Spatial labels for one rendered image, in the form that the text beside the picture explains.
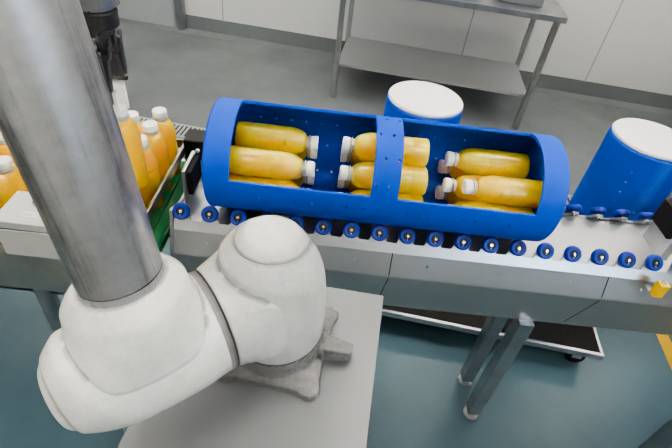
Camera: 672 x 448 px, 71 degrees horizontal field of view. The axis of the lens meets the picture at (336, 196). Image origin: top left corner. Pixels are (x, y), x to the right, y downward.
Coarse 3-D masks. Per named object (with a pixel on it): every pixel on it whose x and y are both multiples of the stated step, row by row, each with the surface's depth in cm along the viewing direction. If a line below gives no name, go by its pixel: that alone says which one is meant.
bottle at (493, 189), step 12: (480, 180) 118; (492, 180) 117; (504, 180) 117; (516, 180) 117; (528, 180) 118; (540, 180) 119; (480, 192) 117; (492, 192) 116; (504, 192) 116; (516, 192) 116; (528, 192) 116; (540, 192) 116; (504, 204) 119; (516, 204) 118; (528, 204) 118
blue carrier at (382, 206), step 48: (336, 144) 136; (384, 144) 111; (432, 144) 134; (480, 144) 133; (528, 144) 131; (240, 192) 113; (288, 192) 112; (336, 192) 112; (384, 192) 111; (432, 192) 138; (528, 240) 123
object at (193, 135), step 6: (192, 132) 145; (198, 132) 145; (204, 132) 146; (186, 138) 142; (192, 138) 143; (198, 138) 143; (186, 144) 142; (192, 144) 142; (198, 144) 142; (186, 150) 144; (192, 150) 144; (198, 150) 141; (186, 156) 145
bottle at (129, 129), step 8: (120, 120) 106; (128, 120) 108; (120, 128) 106; (128, 128) 107; (136, 128) 109; (128, 136) 108; (136, 136) 109; (128, 144) 109; (136, 144) 110; (128, 152) 110; (136, 152) 111; (136, 160) 112; (144, 160) 115; (136, 168) 113; (144, 168) 116; (136, 176) 115; (144, 176) 117; (144, 184) 118
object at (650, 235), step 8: (664, 200) 131; (664, 208) 131; (656, 216) 133; (664, 216) 130; (656, 224) 133; (664, 224) 130; (648, 232) 138; (656, 232) 135; (664, 232) 130; (648, 240) 138; (656, 240) 135; (664, 240) 131; (656, 248) 134; (664, 248) 131; (664, 256) 132
